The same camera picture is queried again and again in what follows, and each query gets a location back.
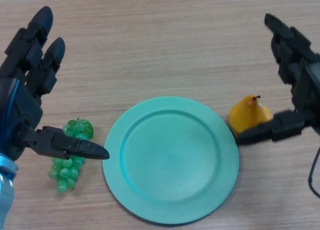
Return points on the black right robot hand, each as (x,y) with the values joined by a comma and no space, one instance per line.
(300,72)

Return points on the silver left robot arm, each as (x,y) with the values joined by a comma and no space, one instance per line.
(6,187)

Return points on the green round plate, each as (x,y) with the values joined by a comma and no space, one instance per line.
(170,162)

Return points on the green grape bunch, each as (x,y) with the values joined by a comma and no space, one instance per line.
(66,171)

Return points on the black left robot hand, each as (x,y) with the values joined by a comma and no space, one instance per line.
(20,110)

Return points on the yellow pear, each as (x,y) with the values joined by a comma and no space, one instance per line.
(246,115)

